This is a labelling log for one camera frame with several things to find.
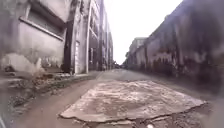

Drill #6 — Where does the brown dirt road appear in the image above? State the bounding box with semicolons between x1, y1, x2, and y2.
6;68;224;128

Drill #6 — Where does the pale distant building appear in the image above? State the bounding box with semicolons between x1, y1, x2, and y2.
127;36;148;56

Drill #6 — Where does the broken concrete slab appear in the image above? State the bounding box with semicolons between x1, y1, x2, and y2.
59;79;206;124

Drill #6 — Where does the weathered grey concrete building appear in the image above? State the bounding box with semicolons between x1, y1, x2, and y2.
0;0;114;76

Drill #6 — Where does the rubble strip beside road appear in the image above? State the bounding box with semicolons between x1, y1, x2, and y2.
0;70;101;114

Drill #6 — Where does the long stained dark wall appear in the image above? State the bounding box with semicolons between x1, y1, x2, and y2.
122;0;224;91

